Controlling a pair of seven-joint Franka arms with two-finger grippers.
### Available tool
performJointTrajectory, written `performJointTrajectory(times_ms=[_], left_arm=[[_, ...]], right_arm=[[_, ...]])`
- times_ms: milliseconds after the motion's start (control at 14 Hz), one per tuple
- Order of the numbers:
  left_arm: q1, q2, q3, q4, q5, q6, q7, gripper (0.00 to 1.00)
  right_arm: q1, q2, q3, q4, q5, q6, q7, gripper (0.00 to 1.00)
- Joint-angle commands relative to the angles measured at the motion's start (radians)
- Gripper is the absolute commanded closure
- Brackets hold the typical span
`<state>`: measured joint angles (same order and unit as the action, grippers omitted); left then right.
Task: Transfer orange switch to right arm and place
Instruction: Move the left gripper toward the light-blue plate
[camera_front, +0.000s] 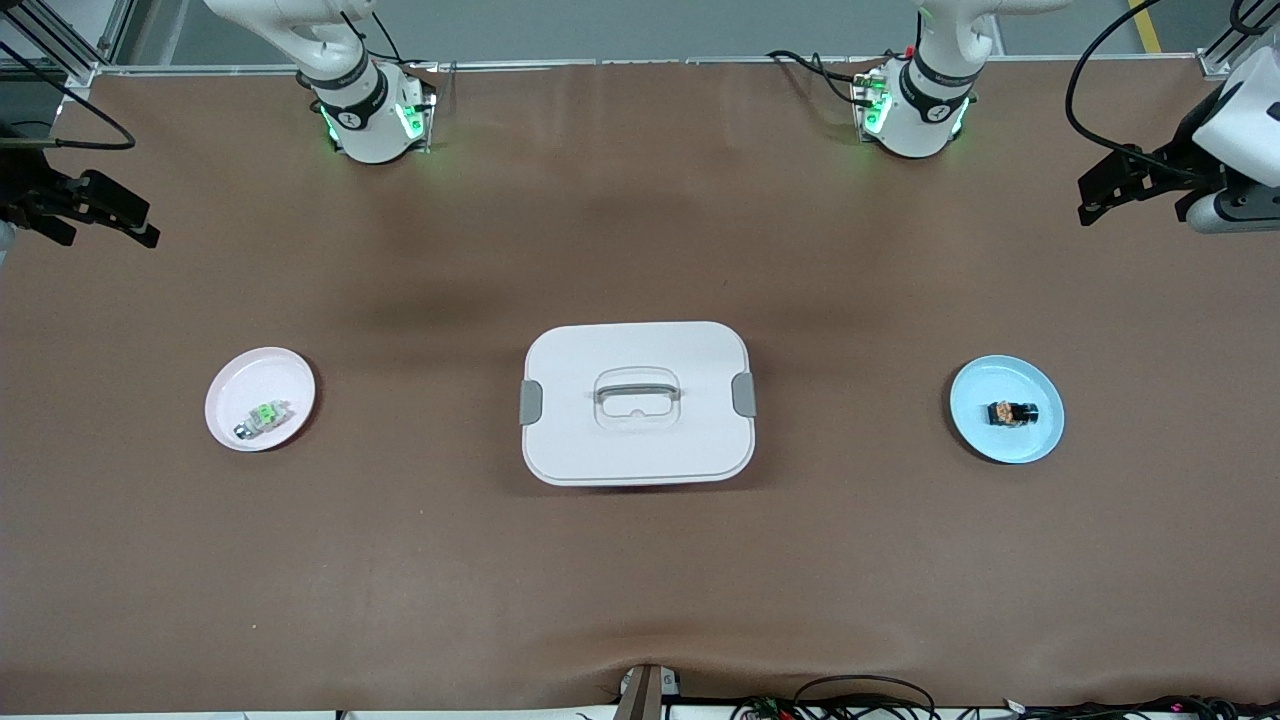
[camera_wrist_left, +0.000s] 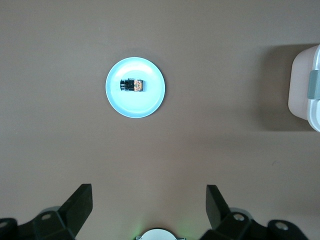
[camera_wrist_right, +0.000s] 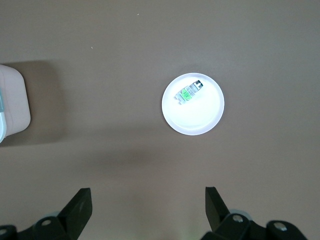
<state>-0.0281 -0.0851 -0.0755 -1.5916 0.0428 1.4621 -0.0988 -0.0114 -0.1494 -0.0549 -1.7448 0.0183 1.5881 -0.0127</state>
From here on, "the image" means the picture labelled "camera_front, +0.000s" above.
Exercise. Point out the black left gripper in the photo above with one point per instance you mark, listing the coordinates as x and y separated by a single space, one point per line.
1183 157

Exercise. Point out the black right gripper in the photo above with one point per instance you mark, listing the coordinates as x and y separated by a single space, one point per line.
27 192

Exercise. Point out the orange black switch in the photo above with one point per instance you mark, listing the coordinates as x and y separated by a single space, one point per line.
1012 413

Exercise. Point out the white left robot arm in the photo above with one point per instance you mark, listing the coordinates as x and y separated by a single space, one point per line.
925 110

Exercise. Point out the pink round plate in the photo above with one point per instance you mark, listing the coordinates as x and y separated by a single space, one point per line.
255 380

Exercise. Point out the blue round plate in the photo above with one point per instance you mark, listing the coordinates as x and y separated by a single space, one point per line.
985 385

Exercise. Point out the grey box latch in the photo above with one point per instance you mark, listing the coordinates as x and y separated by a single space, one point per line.
530 403
744 394

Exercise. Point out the white lidded storage box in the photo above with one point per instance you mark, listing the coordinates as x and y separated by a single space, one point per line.
640 450

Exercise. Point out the brown table mat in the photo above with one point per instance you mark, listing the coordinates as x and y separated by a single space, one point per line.
640 580

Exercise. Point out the aluminium frame profile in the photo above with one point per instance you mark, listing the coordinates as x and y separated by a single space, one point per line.
60 50
1220 60

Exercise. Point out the green white switch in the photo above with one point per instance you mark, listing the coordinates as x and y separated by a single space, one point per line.
265 413

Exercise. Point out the camera stand post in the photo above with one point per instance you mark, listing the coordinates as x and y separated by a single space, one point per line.
645 695

